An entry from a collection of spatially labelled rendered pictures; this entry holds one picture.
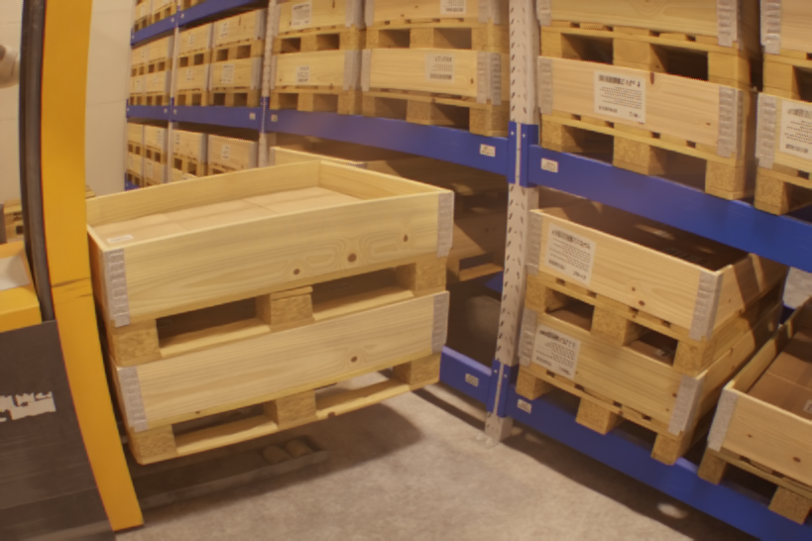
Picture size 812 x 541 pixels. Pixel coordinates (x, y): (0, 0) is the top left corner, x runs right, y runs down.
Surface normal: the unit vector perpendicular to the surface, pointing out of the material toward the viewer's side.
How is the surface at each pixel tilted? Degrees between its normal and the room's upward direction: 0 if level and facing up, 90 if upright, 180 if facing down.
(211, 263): 90
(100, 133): 90
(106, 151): 90
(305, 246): 90
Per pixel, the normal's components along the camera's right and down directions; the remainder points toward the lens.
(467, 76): -0.80, 0.17
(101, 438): 0.62, 0.27
